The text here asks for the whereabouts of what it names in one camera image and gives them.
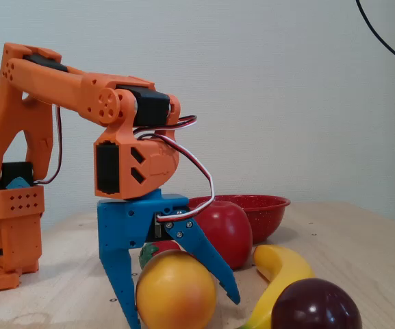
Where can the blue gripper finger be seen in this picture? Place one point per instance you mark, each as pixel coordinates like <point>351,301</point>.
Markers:
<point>204,253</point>
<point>122,288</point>

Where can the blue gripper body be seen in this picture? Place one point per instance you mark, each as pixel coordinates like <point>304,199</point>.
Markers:
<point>125,223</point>

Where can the orange yellow toy peach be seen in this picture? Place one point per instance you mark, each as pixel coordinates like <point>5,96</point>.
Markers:
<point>175,291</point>

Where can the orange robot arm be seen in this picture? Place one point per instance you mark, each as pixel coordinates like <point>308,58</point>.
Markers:
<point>57,84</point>

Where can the red speckled enamel bowl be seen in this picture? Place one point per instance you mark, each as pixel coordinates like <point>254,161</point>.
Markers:
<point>267,212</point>

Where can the red toy apple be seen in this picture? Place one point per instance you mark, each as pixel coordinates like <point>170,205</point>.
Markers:
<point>229,236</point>

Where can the red toy strawberry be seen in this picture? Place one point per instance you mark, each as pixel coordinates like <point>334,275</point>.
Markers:
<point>164,246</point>

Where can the yellow toy banana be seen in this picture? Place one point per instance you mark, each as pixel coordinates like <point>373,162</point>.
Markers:
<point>282,264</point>

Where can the dark purple toy plum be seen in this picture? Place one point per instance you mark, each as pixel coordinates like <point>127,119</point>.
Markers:
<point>315,306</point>

